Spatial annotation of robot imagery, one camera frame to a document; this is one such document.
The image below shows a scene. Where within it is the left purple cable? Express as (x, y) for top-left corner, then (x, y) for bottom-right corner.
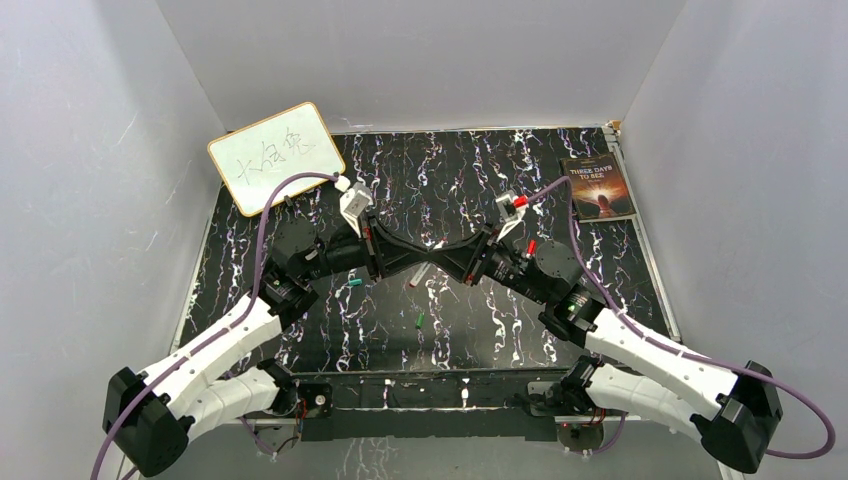
(89, 172), (346, 480)

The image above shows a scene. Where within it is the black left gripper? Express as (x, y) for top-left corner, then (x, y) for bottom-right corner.
(302, 213), (429, 284)

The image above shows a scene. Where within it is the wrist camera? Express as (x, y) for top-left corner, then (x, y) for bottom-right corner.
(495, 190), (529, 241)
(334, 177), (373, 238)

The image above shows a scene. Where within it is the purple cable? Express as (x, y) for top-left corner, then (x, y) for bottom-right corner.
(89, 172), (346, 480)
(523, 174), (837, 460)

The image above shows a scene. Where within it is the small whiteboard wooden frame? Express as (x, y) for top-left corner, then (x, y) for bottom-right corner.
(207, 102), (346, 217)

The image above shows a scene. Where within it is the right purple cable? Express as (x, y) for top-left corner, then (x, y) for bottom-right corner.
(523, 174), (837, 460)

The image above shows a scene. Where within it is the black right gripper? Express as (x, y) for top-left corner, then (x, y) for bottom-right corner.
(427, 220), (550, 305)

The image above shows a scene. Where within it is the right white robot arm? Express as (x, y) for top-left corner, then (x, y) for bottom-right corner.
(430, 231), (783, 474)

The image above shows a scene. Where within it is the dark paperback book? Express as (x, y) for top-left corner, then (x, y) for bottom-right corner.
(560, 153), (636, 222)

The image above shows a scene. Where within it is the white pen red tip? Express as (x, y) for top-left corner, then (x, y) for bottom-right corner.
(408, 263), (430, 288)

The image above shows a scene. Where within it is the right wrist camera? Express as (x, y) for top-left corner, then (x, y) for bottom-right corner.
(495, 190), (529, 241)

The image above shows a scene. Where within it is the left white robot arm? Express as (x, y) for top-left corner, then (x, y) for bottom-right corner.
(98, 216), (431, 477)

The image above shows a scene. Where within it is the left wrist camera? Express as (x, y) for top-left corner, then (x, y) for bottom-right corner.
(334, 177), (373, 238)

